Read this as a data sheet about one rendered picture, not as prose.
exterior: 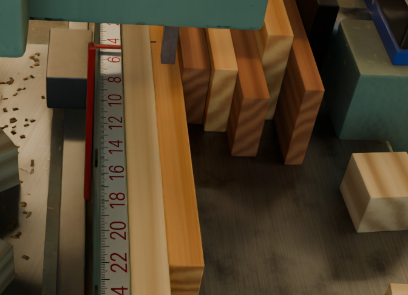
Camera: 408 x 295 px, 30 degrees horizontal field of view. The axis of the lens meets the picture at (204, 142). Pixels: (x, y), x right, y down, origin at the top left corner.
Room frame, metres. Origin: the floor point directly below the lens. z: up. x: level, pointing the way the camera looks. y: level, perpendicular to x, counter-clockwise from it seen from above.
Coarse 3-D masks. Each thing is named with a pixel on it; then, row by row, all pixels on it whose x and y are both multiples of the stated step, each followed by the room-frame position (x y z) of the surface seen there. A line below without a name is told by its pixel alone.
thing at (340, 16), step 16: (304, 0) 0.45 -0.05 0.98; (320, 0) 0.43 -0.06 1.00; (336, 0) 0.44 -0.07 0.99; (304, 16) 0.45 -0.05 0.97; (320, 16) 0.43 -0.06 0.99; (336, 16) 0.43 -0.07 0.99; (352, 16) 0.47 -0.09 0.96; (368, 16) 0.48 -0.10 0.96; (320, 32) 0.43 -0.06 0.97; (336, 32) 0.46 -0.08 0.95; (320, 48) 0.43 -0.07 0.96; (320, 64) 0.43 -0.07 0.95
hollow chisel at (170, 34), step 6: (168, 30) 0.39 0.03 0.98; (174, 30) 0.40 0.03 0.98; (168, 36) 0.39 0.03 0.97; (174, 36) 0.40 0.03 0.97; (162, 42) 0.40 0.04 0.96; (168, 42) 0.39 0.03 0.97; (174, 42) 0.40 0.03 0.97; (162, 48) 0.40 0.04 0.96; (168, 48) 0.39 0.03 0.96; (174, 48) 0.40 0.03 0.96; (162, 54) 0.39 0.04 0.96; (168, 54) 0.39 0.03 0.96; (174, 54) 0.40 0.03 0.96; (162, 60) 0.39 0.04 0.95; (168, 60) 0.39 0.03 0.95; (174, 60) 0.40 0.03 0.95
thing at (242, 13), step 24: (48, 0) 0.35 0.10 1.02; (72, 0) 0.35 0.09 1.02; (96, 0) 0.35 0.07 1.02; (120, 0) 0.36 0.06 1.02; (144, 0) 0.36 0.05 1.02; (168, 0) 0.36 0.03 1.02; (192, 0) 0.37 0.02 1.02; (216, 0) 0.37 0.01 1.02; (240, 0) 0.37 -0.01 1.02; (264, 0) 0.38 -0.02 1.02; (144, 24) 0.36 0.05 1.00; (168, 24) 0.36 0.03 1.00; (192, 24) 0.37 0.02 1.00; (216, 24) 0.37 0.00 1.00; (240, 24) 0.37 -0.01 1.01
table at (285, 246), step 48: (96, 96) 0.41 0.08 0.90; (96, 144) 0.36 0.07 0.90; (192, 144) 0.38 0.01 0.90; (336, 144) 0.40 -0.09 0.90; (384, 144) 0.41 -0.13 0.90; (96, 192) 0.32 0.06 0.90; (240, 192) 0.34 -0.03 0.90; (288, 192) 0.35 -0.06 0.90; (336, 192) 0.35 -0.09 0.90; (240, 240) 0.30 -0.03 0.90; (288, 240) 0.31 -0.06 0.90; (336, 240) 0.31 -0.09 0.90; (384, 240) 0.32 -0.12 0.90; (240, 288) 0.26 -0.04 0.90; (288, 288) 0.27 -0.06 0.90; (336, 288) 0.28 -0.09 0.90; (384, 288) 0.28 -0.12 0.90
